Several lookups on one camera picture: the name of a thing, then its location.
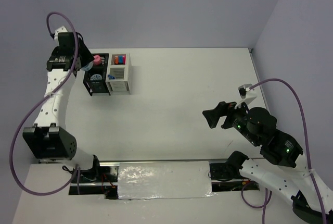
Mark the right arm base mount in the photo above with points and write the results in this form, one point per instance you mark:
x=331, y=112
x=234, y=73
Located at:
x=225, y=175

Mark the silver tape covered plate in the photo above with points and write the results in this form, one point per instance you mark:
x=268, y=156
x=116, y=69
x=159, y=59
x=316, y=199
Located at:
x=162, y=180

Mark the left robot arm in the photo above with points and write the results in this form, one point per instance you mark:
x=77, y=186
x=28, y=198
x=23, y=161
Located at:
x=48, y=138

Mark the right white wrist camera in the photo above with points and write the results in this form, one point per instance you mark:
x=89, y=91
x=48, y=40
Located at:
x=247, y=94

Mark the white slotted organizer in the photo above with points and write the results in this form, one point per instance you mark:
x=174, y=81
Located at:
x=122, y=73

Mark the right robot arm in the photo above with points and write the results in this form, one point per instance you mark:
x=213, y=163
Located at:
x=301, y=187

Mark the black slotted organizer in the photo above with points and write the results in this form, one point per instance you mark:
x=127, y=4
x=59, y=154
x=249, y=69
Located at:
x=97, y=87

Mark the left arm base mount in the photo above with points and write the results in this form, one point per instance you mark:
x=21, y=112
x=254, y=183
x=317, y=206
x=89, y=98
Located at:
x=104, y=183

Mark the blue white jar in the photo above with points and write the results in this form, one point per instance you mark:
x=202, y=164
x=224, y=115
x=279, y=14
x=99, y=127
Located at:
x=87, y=67
x=96, y=77

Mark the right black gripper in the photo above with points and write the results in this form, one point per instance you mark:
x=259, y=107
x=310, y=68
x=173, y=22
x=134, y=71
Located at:
x=210, y=115

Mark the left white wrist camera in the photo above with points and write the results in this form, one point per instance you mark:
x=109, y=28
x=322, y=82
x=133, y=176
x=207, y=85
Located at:
x=61, y=29

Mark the clear blue spray bottle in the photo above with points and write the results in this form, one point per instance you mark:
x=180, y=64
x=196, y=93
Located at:
x=111, y=77

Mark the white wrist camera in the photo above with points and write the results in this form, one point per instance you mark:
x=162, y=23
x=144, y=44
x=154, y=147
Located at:
x=61, y=29
x=247, y=94

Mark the pink capped bottle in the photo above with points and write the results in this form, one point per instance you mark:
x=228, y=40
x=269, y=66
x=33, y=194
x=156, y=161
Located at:
x=97, y=60

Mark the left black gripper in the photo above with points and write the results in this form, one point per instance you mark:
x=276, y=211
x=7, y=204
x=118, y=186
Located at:
x=87, y=56

